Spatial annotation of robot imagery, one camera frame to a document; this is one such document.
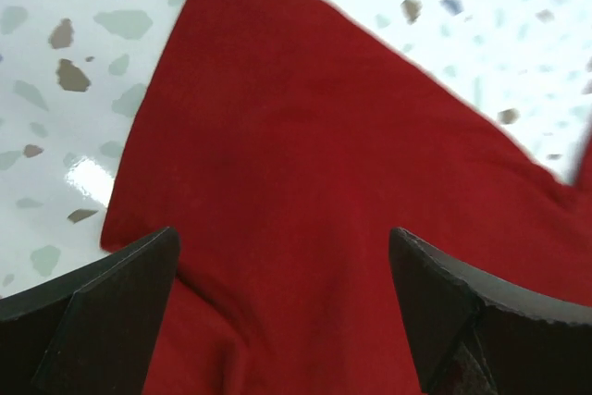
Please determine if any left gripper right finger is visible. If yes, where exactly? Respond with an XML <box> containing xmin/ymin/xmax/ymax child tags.
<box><xmin>389</xmin><ymin>228</ymin><xmax>591</xmax><ymax>394</ymax></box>

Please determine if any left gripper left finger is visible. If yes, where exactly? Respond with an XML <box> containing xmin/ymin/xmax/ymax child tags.
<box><xmin>1</xmin><ymin>228</ymin><xmax>179</xmax><ymax>395</ymax></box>

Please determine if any dark red t shirt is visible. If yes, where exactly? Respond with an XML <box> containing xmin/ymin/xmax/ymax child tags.
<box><xmin>101</xmin><ymin>0</ymin><xmax>591</xmax><ymax>394</ymax></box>

